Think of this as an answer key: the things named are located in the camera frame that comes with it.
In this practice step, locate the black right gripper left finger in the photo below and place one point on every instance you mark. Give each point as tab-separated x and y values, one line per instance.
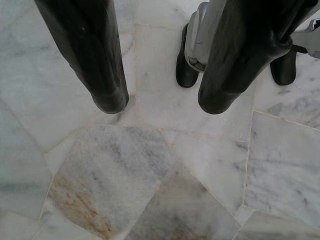
100	62

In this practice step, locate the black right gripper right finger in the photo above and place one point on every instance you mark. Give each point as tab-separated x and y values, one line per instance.
232	62

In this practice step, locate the silver right robot leg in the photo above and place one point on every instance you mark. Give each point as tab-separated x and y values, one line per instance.
187	72

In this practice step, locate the silver left robot leg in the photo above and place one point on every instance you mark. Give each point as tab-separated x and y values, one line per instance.
283	72

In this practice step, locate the silver robot leg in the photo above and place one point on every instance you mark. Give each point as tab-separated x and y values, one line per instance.
283	72
187	72

